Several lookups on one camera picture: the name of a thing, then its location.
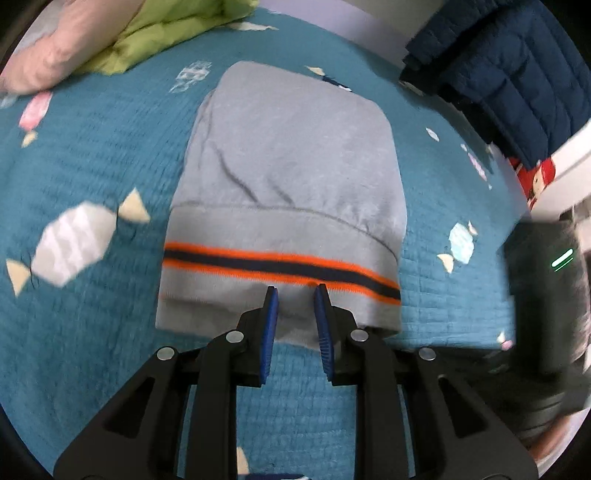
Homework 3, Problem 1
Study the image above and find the white cabinet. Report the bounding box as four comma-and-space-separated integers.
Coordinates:
531, 133, 591, 222

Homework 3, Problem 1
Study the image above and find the lime green quilt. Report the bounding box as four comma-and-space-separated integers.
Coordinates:
78, 0, 260, 75

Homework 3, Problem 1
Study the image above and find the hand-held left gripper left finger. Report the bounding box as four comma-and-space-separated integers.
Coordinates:
53, 286, 280, 480

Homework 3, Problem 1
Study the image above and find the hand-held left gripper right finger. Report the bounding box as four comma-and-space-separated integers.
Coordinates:
314, 284, 539, 480

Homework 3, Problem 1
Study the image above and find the teal candy print blanket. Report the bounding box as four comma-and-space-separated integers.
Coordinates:
0, 9, 532, 480

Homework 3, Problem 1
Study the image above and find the navy puffer jacket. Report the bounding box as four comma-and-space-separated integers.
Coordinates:
399, 0, 591, 172

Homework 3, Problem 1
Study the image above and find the grey sweater with orange stripes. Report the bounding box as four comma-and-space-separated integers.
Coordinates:
156, 61, 408, 348

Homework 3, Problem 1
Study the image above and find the red-haired plush doll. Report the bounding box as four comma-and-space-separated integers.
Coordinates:
508, 157, 557, 211

